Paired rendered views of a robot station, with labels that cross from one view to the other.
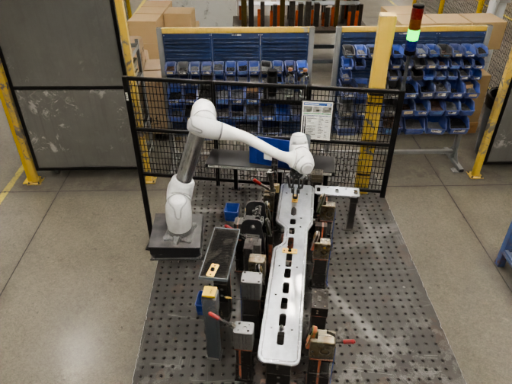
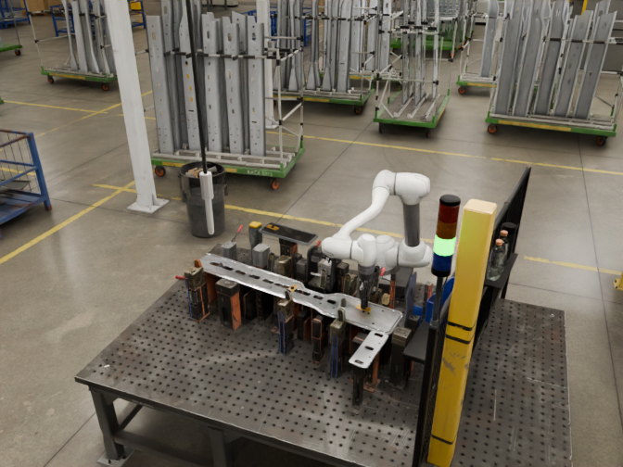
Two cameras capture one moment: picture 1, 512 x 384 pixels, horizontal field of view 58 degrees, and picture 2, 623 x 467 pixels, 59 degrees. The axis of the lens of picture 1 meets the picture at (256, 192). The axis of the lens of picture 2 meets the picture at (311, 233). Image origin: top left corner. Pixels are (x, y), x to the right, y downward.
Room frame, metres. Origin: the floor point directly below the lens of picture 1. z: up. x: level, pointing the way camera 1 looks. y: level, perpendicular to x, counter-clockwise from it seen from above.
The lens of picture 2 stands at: (3.04, -2.65, 2.83)
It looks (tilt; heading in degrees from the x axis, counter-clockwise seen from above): 28 degrees down; 112
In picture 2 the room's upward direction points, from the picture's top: straight up
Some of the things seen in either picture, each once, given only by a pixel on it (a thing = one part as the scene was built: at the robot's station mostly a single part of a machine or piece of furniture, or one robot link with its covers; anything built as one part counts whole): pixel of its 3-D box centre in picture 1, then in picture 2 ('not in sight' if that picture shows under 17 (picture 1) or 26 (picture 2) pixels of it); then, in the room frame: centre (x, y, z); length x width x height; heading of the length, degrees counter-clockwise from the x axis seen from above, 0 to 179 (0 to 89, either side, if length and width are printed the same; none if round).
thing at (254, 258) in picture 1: (257, 283); (284, 284); (1.76, -0.01, 0.89); 0.13 x 0.11 x 0.38; 83
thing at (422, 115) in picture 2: not in sight; (417, 69); (1.12, 6.75, 0.88); 1.91 x 1.00 x 1.76; 92
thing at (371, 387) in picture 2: not in sight; (373, 363); (2.49, -0.46, 0.84); 0.11 x 0.06 x 0.29; 83
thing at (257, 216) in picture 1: (254, 243); (323, 284); (2.03, 0.00, 0.94); 0.18 x 0.13 x 0.49; 173
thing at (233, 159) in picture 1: (270, 161); (451, 313); (2.82, -0.10, 1.01); 0.90 x 0.22 x 0.03; 83
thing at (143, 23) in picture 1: (169, 46); not in sight; (6.97, 1.31, 0.52); 1.20 x 0.80 x 1.05; 178
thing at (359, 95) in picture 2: not in sight; (320, 58); (-0.78, 7.11, 0.88); 1.91 x 1.00 x 1.76; 4
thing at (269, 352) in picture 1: (290, 254); (288, 289); (1.88, -0.19, 1.00); 1.38 x 0.22 x 0.02; 173
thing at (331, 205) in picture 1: (325, 225); (336, 347); (2.28, -0.44, 0.87); 0.12 x 0.09 x 0.35; 83
